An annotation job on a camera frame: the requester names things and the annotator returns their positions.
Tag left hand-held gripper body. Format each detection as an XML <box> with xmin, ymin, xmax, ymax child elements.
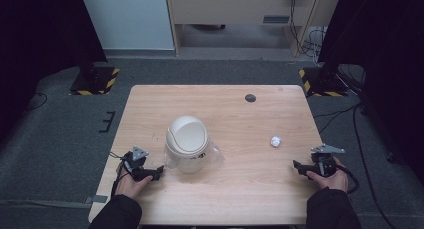
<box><xmin>122</xmin><ymin>145</ymin><xmax>150</xmax><ymax>182</ymax></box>

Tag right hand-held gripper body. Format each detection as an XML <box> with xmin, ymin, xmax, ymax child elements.
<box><xmin>309</xmin><ymin>143</ymin><xmax>346</xmax><ymax>179</ymax></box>

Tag white swing-lid trash can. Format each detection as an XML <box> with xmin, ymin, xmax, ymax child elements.
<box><xmin>165</xmin><ymin>115</ymin><xmax>212</xmax><ymax>174</ymax></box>

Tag person's right hand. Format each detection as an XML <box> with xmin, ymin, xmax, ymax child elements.
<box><xmin>305</xmin><ymin>156</ymin><xmax>350</xmax><ymax>194</ymax></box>

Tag person's left hand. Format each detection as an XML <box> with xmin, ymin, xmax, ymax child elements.
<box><xmin>114</xmin><ymin>162</ymin><xmax>154</xmax><ymax>201</ymax></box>

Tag grey tape strip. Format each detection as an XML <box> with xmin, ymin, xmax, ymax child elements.
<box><xmin>83</xmin><ymin>194</ymin><xmax>109</xmax><ymax>205</ymax></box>

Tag striped black stand base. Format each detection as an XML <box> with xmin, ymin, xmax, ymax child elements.
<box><xmin>68</xmin><ymin>66</ymin><xmax>121</xmax><ymax>97</ymax></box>
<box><xmin>297</xmin><ymin>66</ymin><xmax>351</xmax><ymax>98</ymax></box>

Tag black curtain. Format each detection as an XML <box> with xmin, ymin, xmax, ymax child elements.
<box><xmin>0</xmin><ymin>0</ymin><xmax>109</xmax><ymax>143</ymax></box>
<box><xmin>317</xmin><ymin>0</ymin><xmax>424</xmax><ymax>185</ymax></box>

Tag white cabinet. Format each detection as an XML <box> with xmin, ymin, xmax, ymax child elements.
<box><xmin>78</xmin><ymin>0</ymin><xmax>176</xmax><ymax>51</ymax></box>

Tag light wooden desk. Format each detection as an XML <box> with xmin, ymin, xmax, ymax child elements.
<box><xmin>165</xmin><ymin>0</ymin><xmax>344</xmax><ymax>59</ymax></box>

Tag left hand-held gripper cable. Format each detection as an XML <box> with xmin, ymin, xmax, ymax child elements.
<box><xmin>108</xmin><ymin>151</ymin><xmax>129</xmax><ymax>198</ymax></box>

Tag hand-held gripper cable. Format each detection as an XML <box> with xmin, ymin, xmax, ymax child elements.
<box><xmin>336</xmin><ymin>164</ymin><xmax>361</xmax><ymax>195</ymax></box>
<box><xmin>108</xmin><ymin>151</ymin><xmax>129</xmax><ymax>198</ymax></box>

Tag right hand-held gripper cable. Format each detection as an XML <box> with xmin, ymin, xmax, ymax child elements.
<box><xmin>336</xmin><ymin>164</ymin><xmax>361</xmax><ymax>195</ymax></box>

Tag black floor cable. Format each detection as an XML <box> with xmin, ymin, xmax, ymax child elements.
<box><xmin>313</xmin><ymin>63</ymin><xmax>398</xmax><ymax>229</ymax></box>
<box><xmin>23</xmin><ymin>92</ymin><xmax>49</xmax><ymax>112</ymax></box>

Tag black hanging cables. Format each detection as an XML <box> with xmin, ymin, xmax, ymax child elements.
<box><xmin>288</xmin><ymin>0</ymin><xmax>328</xmax><ymax>59</ymax></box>

